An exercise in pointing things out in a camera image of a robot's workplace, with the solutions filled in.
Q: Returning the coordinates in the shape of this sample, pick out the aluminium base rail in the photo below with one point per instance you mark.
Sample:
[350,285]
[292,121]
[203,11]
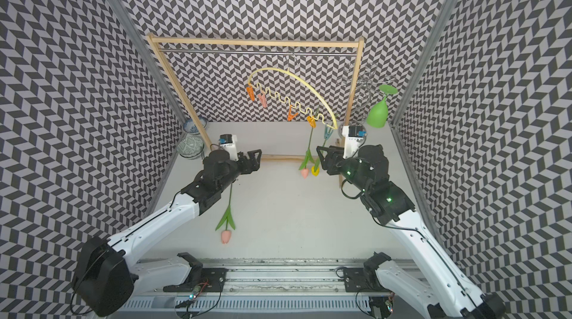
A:
[275,286]

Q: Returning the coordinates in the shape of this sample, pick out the green plastic wine glass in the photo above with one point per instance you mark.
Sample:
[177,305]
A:
[378,115]

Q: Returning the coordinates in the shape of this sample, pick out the orange clothes peg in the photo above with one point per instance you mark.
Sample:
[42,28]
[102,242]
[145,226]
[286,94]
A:
[251,93]
[311,121]
[291,115]

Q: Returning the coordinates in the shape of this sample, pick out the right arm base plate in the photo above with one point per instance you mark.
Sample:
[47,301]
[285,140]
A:
[355,280]

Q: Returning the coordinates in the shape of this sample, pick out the yellow tulip flower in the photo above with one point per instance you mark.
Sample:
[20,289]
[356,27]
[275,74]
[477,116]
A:
[315,170]

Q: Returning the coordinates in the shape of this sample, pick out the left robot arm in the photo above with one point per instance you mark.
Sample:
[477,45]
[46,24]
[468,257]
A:
[105,276]

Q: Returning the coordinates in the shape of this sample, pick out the yellow clip hanger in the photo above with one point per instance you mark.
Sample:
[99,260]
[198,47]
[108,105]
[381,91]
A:
[285,87]

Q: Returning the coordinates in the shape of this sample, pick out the teal clothes peg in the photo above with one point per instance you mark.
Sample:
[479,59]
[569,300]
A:
[328,131]

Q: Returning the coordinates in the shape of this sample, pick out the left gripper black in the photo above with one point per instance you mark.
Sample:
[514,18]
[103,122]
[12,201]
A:
[255,163]

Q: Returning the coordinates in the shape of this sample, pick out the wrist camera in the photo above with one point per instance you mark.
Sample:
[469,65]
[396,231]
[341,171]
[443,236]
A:
[228,142]
[354,137]

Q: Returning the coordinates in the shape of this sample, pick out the chrome glass holder stand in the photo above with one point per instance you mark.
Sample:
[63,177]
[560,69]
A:
[369,80]

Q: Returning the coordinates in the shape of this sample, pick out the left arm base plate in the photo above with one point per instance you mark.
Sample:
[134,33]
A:
[209,279]

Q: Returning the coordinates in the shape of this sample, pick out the orange clothes peg lower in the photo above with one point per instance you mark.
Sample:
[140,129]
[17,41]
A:
[311,121]

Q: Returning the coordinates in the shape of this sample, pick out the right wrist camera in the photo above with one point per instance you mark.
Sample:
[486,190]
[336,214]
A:
[354,137]

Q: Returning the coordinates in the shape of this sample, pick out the wooden clothes rack frame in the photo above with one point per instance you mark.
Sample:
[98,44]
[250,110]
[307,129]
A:
[156,42]

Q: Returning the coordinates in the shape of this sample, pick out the pink tulip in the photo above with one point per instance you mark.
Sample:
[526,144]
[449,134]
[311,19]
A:
[308,161]
[226,224]

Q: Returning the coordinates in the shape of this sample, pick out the pink clothes peg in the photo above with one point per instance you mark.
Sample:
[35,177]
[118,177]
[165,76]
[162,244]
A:
[263,100]

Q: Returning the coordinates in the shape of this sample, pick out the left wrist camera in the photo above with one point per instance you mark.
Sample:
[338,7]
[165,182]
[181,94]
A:
[228,142]

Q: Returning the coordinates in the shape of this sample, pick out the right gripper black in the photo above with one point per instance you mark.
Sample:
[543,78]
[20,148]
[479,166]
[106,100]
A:
[333,159]

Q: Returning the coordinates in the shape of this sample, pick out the blue patterned bowl back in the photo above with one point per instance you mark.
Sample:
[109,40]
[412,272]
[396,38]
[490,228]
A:
[190,127]

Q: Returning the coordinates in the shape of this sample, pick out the orange clothes peg middle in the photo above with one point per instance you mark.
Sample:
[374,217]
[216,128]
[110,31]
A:
[291,115]

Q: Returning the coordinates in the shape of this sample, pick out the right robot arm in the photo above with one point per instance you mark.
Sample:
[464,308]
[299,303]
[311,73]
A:
[446,292]

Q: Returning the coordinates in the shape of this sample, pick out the metal rack rod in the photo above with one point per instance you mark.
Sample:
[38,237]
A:
[241,52]

